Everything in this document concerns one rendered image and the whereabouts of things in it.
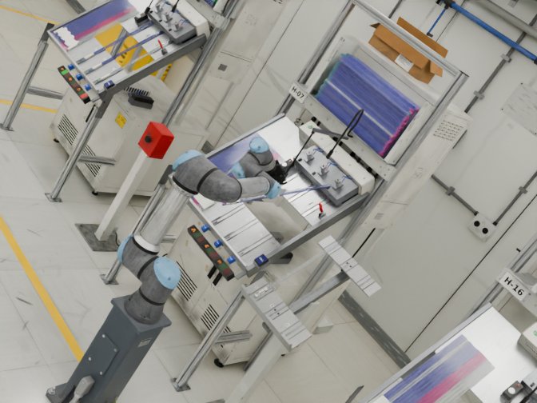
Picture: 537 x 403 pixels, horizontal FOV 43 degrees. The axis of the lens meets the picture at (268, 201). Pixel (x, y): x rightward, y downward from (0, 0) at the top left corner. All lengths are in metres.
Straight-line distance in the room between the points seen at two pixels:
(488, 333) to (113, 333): 1.51
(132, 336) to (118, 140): 1.84
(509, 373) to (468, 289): 1.78
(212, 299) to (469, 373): 1.42
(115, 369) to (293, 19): 3.60
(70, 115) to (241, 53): 1.20
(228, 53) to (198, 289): 1.48
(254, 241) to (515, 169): 2.01
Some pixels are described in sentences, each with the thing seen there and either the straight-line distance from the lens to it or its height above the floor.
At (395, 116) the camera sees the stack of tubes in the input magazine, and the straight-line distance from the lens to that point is 3.22.
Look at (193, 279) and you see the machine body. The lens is 3.74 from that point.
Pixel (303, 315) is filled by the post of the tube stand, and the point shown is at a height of 0.74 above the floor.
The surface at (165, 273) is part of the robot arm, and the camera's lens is 2.60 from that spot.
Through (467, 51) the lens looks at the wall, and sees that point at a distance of 4.83.
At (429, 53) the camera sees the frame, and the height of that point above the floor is 1.88.
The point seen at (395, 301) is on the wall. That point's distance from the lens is 4.88.
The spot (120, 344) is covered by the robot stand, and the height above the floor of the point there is 0.43.
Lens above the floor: 2.09
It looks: 21 degrees down
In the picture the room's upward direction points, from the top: 34 degrees clockwise
